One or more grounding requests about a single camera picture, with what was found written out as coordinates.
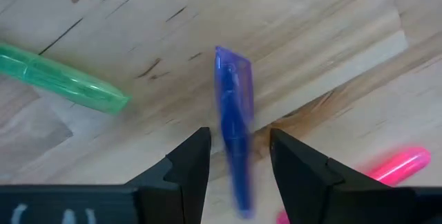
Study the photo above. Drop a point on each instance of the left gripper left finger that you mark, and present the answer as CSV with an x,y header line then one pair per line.
x,y
155,196

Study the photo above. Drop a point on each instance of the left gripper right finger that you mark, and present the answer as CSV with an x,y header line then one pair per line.
x,y
328,196

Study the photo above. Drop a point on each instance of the small pink highlighter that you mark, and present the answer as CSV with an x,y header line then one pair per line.
x,y
404,163

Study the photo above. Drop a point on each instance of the small blue-purple highlighter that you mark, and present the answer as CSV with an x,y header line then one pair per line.
x,y
235,113

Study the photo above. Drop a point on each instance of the small green highlighter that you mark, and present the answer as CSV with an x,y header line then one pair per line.
x,y
69,82

